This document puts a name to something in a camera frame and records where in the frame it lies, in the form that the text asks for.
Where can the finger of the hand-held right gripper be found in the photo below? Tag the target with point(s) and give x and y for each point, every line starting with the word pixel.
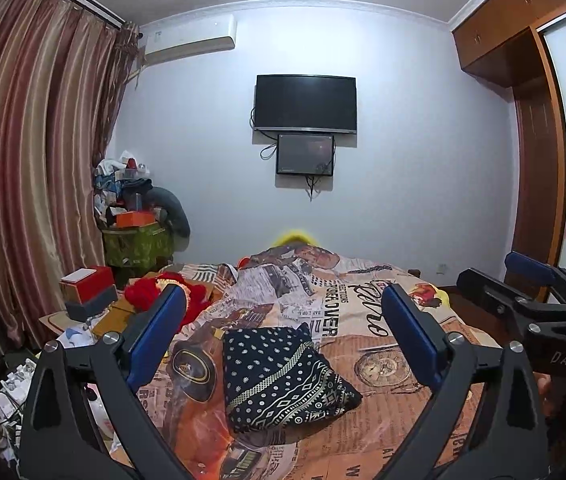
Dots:
pixel 530 266
pixel 493 292

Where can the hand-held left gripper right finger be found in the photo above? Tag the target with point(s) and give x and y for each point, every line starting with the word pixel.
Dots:
pixel 413 340

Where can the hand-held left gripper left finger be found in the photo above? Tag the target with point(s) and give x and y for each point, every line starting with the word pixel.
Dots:
pixel 158 335

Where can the navy patterned hoodie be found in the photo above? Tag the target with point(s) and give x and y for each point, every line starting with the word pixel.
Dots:
pixel 283 375

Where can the person's right hand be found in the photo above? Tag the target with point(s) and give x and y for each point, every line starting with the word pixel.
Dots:
pixel 544 387

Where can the red plush toy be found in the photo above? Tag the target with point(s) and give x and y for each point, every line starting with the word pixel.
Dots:
pixel 148 292

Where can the cardboard box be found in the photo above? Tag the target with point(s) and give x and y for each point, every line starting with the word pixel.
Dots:
pixel 113 317

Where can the printed blanket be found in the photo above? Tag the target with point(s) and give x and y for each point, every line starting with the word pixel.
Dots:
pixel 353 320

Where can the grey box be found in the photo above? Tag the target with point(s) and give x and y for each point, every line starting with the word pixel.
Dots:
pixel 93 307

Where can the wooden door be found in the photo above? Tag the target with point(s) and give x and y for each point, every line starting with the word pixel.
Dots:
pixel 538 185

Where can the red box with white lid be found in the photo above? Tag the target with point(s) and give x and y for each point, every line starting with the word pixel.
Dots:
pixel 88 285

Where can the orange box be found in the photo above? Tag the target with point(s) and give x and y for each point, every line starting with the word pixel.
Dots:
pixel 135 219

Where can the pile of household clutter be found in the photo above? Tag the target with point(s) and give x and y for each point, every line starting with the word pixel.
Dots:
pixel 118 185

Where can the yellow cushion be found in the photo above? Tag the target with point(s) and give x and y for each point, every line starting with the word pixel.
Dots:
pixel 295 237

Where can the small black monitor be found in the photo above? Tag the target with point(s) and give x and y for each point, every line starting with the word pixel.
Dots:
pixel 305 154

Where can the striped curtain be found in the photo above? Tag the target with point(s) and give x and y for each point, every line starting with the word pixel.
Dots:
pixel 28 160

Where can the wooden overhead cabinet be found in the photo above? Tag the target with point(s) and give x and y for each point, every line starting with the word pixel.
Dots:
pixel 508 20

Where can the large black television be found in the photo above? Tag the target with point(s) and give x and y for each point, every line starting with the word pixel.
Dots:
pixel 305 102

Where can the white air conditioner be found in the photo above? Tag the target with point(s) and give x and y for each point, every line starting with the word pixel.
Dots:
pixel 188 40

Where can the wall socket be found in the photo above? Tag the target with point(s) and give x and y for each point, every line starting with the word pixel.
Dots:
pixel 442 268

